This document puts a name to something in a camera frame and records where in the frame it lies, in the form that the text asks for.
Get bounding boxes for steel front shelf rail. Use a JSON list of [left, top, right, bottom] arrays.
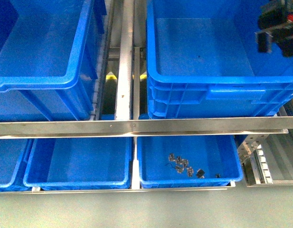
[[0, 116, 293, 139]]

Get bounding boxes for blue target bin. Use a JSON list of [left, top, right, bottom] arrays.
[[146, 0, 293, 119]]

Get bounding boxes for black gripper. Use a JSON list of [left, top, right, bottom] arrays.
[[255, 0, 293, 57]]

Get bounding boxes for roller track right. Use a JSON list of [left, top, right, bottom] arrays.
[[235, 130, 293, 187]]

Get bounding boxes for steel lower front rail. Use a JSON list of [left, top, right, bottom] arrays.
[[0, 181, 236, 195]]

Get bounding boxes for lower blue bin with parts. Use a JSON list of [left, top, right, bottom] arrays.
[[137, 135, 243, 189]]

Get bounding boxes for lower blue bin centre left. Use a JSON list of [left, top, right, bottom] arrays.
[[23, 137, 133, 190]]

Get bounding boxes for small dark metal parts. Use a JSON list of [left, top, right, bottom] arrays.
[[164, 153, 222, 180]]

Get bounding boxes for large empty blue bin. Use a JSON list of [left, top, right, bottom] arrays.
[[0, 0, 106, 122]]

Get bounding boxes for steel centre divider rail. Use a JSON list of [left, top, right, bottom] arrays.
[[115, 0, 134, 120]]

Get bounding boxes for lower blue bin far left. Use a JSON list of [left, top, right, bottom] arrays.
[[0, 139, 34, 192]]

